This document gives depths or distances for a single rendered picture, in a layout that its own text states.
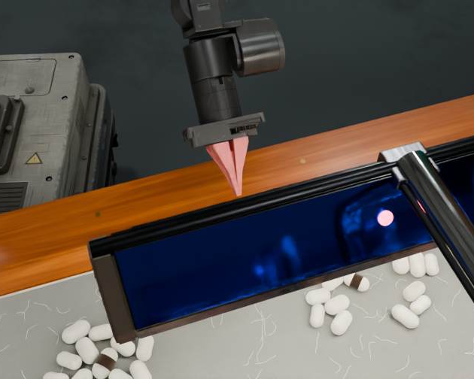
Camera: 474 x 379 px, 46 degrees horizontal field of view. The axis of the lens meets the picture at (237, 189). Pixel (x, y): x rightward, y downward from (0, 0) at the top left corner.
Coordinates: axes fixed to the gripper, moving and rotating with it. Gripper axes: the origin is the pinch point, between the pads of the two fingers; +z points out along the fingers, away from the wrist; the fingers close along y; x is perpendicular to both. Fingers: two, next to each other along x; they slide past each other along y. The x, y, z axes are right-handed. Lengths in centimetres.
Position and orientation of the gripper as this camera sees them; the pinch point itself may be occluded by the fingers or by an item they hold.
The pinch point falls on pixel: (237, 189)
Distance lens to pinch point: 73.7
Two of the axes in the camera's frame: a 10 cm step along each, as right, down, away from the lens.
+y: 9.6, -2.3, 1.8
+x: -1.9, -0.2, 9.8
